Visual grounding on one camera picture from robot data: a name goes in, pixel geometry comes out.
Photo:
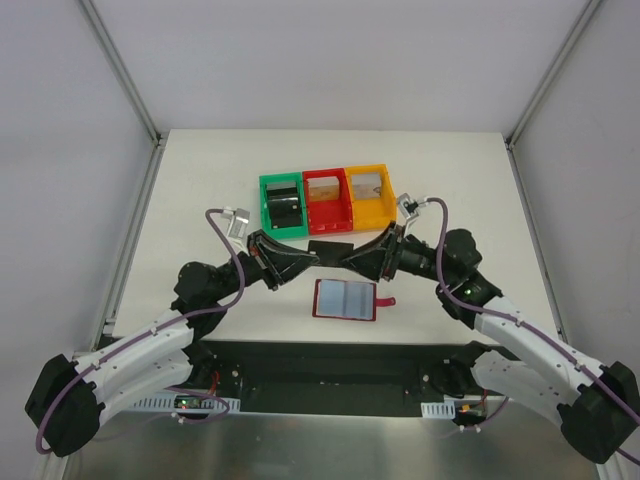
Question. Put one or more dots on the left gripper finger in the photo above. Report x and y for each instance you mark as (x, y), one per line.
(268, 249)
(282, 269)

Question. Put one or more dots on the red plastic bin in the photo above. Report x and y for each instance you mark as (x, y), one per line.
(328, 201)

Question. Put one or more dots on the right white cable duct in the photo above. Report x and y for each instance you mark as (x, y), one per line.
(443, 410)

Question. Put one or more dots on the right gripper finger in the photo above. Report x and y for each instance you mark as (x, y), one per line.
(376, 253)
(370, 266)

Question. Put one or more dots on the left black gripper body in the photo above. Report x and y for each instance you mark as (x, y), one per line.
(263, 261)

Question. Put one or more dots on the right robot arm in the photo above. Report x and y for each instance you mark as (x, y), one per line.
(595, 405)

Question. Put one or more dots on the red leather card holder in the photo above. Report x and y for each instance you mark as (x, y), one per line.
(379, 302)

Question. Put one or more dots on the white cable duct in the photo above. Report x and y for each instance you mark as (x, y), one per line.
(169, 402)
(443, 410)

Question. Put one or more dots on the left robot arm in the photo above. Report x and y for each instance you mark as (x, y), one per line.
(73, 398)

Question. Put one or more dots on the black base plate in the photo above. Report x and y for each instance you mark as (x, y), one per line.
(345, 379)

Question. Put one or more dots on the green plastic bin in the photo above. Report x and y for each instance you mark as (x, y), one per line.
(284, 233)

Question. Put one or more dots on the left white cable duct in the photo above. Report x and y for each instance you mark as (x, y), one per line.
(169, 402)

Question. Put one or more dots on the black VIP credit card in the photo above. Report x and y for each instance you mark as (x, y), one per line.
(330, 254)

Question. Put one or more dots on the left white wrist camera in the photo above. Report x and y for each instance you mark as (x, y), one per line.
(238, 222)

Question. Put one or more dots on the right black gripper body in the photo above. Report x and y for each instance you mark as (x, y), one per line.
(391, 252)

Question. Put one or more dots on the black card in green bin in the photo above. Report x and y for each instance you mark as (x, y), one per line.
(283, 203)

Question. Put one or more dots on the left aluminium frame post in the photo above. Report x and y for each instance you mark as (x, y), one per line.
(116, 62)

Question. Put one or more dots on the right aluminium frame post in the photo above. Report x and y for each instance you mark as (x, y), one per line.
(552, 72)

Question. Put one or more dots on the aluminium frame post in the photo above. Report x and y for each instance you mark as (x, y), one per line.
(116, 62)
(552, 72)

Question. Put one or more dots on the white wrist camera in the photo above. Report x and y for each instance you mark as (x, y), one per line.
(410, 208)
(238, 222)

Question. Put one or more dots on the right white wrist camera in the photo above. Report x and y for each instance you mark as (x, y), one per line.
(410, 208)

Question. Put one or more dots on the yellow plastic bin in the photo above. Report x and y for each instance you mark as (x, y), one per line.
(372, 197)

